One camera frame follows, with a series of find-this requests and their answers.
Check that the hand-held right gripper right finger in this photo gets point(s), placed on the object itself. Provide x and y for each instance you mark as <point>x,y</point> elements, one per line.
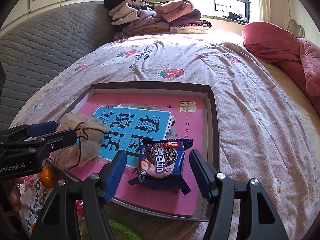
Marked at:
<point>200,172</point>

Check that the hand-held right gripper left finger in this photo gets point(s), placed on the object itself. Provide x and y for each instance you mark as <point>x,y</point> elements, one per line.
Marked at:
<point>116,175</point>

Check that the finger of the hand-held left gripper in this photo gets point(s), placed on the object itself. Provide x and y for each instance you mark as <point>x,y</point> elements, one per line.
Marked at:
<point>62,137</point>
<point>42,128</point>

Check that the beige pastry bag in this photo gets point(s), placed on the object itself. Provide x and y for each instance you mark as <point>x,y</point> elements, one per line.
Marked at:
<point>90,127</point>

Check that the tangerine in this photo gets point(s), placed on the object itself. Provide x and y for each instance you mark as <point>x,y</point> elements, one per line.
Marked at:
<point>48,178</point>

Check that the blue cookie packet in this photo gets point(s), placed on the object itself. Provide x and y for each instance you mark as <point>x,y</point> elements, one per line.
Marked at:
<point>160,165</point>

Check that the shallow cardboard box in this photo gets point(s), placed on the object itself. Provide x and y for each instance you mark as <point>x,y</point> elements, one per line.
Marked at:
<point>212,130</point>

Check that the person's left hand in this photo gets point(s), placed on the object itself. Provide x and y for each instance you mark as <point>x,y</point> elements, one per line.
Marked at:
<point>16,195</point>

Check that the green knitted item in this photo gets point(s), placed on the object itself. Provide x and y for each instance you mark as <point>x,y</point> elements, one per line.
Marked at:
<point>122,232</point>

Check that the pink book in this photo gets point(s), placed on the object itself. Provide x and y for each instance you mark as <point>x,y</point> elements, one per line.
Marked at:
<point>112,100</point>

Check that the grey quilted headboard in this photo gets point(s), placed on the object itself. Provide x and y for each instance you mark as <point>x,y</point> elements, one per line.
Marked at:
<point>50,42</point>

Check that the cream under sheet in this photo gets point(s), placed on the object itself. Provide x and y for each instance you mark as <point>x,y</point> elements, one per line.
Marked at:
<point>287,87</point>

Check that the pile of folded clothes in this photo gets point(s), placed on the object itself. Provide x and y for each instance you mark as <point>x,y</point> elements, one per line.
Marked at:
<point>150,17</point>

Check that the red pillow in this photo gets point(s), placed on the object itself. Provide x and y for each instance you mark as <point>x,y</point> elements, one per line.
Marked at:
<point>270,40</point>

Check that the pink quilted blanket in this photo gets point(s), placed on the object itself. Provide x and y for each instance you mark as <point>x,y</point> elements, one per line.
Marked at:
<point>311,65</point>

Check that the green windowsill cloth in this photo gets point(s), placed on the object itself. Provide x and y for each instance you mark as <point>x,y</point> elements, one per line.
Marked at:
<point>212,18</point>

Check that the dark clothes on windowsill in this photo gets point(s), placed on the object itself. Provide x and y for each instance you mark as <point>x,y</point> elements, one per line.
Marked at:
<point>235,16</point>

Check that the dark-framed window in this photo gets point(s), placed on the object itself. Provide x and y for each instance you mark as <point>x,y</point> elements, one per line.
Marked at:
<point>225,5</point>

